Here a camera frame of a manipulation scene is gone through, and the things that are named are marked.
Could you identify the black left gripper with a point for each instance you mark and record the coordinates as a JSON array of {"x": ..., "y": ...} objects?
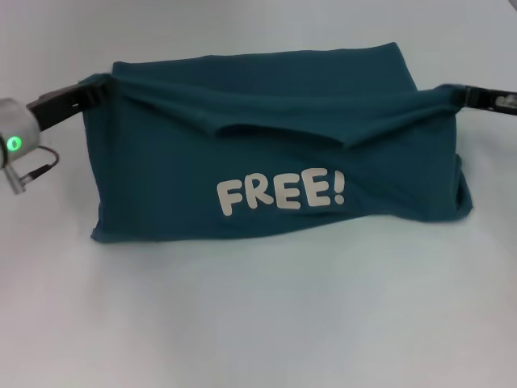
[{"x": 54, "y": 107}]

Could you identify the teal blue shirt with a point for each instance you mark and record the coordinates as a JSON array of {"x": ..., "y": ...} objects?
[{"x": 262, "y": 161}]

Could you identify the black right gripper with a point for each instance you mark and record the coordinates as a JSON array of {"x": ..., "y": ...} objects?
[{"x": 490, "y": 101}]

